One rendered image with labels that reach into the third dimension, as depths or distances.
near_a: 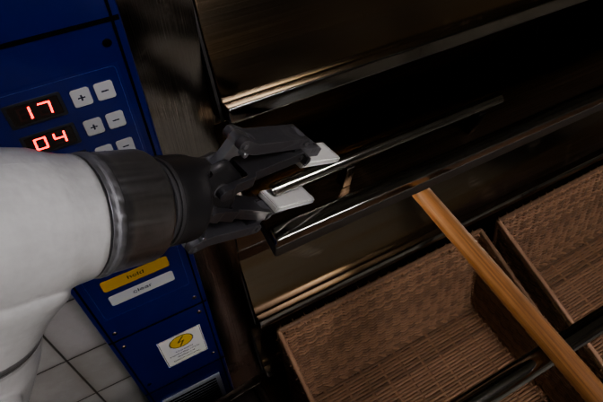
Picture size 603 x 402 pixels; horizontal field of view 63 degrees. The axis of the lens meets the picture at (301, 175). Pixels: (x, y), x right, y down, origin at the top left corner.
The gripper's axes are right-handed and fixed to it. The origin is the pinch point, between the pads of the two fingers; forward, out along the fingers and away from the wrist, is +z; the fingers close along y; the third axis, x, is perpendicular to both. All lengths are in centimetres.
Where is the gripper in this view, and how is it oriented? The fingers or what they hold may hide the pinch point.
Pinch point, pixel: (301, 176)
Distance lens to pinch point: 55.1
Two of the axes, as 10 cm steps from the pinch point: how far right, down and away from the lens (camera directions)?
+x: 6.6, 6.3, -4.1
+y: -4.5, 7.7, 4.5
